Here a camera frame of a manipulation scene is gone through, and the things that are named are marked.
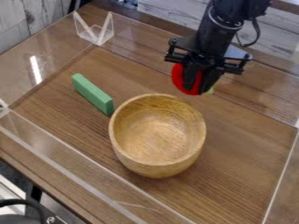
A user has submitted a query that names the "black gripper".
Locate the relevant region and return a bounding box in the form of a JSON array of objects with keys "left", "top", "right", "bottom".
[{"left": 165, "top": 37, "right": 253, "bottom": 94}]

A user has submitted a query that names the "red plush strawberry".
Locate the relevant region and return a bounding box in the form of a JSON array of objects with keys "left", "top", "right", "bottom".
[{"left": 173, "top": 63, "right": 214, "bottom": 95}]

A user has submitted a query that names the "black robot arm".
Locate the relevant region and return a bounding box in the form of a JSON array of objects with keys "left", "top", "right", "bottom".
[{"left": 165, "top": 0, "right": 271, "bottom": 95}]

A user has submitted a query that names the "wooden bowl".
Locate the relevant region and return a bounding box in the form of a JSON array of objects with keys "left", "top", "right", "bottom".
[{"left": 109, "top": 94, "right": 207, "bottom": 179}]

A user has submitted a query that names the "green rectangular block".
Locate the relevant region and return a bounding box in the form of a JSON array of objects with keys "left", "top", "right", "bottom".
[{"left": 71, "top": 73, "right": 115, "bottom": 116}]

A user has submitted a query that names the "black cable on robot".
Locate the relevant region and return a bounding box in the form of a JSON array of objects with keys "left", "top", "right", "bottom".
[{"left": 235, "top": 17, "right": 262, "bottom": 48}]

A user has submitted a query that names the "clear acrylic tray enclosure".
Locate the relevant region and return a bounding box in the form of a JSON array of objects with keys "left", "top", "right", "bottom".
[{"left": 0, "top": 16, "right": 299, "bottom": 224}]

